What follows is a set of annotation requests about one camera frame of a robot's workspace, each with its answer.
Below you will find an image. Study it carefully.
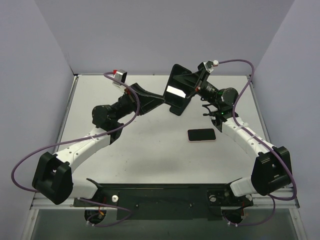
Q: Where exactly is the black phone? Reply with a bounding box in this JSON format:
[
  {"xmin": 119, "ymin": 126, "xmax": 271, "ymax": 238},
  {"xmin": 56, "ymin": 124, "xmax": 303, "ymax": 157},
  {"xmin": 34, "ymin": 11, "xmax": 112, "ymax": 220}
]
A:
[{"xmin": 163, "ymin": 64, "xmax": 192, "ymax": 116}]

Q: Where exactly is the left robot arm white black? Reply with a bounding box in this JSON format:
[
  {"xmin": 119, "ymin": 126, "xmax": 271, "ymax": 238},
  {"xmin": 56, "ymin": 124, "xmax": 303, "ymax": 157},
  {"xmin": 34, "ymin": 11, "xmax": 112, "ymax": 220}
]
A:
[{"xmin": 32, "ymin": 83, "xmax": 165, "ymax": 206}]

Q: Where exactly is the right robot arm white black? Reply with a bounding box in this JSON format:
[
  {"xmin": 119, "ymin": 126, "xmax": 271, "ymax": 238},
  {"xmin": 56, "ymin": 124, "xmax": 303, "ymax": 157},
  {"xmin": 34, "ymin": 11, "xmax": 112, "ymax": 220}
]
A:
[{"xmin": 172, "ymin": 60, "xmax": 297, "ymax": 205}]

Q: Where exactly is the phone in pink case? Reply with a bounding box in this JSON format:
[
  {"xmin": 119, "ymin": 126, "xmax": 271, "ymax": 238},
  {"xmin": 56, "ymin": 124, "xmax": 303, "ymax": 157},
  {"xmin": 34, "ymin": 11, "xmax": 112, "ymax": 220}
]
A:
[{"xmin": 187, "ymin": 128, "xmax": 217, "ymax": 142}]

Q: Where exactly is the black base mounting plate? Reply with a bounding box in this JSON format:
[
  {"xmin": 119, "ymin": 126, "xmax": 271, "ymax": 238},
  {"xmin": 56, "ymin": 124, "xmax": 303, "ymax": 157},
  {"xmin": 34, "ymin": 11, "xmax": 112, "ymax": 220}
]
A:
[{"xmin": 74, "ymin": 183, "xmax": 253, "ymax": 223}]

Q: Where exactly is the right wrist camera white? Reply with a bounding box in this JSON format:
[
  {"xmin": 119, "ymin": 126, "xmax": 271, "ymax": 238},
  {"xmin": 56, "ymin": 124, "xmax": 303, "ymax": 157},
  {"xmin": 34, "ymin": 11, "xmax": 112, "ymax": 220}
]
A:
[{"xmin": 202, "ymin": 60, "xmax": 219, "ymax": 74}]

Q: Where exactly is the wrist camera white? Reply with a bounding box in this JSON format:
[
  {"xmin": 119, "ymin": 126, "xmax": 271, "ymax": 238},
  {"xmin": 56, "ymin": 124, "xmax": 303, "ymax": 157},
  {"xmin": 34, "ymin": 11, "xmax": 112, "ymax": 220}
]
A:
[
  {"xmin": 112, "ymin": 69, "xmax": 127, "ymax": 87},
  {"xmin": 202, "ymin": 60, "xmax": 219, "ymax": 74}
]

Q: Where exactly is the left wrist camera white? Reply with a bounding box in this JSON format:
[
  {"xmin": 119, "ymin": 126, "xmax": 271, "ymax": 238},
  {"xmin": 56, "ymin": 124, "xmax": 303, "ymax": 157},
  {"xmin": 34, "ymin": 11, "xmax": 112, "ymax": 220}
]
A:
[{"xmin": 112, "ymin": 69, "xmax": 127, "ymax": 87}]

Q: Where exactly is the aluminium frame rail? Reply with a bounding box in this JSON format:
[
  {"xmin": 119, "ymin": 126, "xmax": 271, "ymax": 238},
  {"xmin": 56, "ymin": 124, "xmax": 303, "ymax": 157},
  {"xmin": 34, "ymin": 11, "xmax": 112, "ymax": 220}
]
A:
[{"xmin": 246, "ymin": 74, "xmax": 301, "ymax": 210}]

